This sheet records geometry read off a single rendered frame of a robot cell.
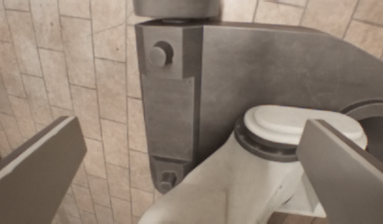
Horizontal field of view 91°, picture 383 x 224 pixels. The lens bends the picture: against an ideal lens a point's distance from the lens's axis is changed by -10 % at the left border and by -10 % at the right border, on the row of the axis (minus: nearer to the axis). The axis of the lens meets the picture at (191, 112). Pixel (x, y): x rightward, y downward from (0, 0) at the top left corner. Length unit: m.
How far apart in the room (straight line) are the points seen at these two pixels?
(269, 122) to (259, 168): 0.08
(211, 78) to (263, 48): 0.13
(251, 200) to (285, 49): 0.30
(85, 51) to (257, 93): 0.59
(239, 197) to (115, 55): 0.60
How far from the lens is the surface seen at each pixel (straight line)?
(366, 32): 0.71
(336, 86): 0.52
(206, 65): 0.47
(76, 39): 0.81
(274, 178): 0.33
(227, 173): 0.31
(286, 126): 0.36
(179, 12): 0.43
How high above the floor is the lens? 0.61
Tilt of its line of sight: 59 degrees down
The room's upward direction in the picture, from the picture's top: 157 degrees counter-clockwise
